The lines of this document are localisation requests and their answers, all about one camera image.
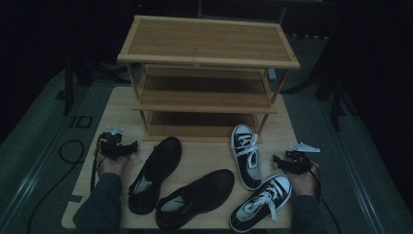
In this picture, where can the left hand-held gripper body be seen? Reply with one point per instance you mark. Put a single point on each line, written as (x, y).
(110, 146)

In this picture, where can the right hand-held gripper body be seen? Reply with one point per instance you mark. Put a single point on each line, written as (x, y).
(297, 162)

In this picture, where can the black shoe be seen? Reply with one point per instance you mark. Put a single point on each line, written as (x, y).
(201, 195)
(156, 172)

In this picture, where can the black white lace-up sneaker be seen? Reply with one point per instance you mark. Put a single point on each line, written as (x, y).
(246, 159)
(259, 204)

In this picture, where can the wooden shoe rack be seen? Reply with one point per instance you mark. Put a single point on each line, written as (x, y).
(207, 42)

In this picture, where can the person's left hand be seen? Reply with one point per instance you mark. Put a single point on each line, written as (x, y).
(112, 165)

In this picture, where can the person's right hand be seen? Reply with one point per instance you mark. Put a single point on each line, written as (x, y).
(303, 183)

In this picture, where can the dark metal stand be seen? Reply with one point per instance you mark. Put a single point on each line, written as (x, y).
(68, 87)
(337, 104)

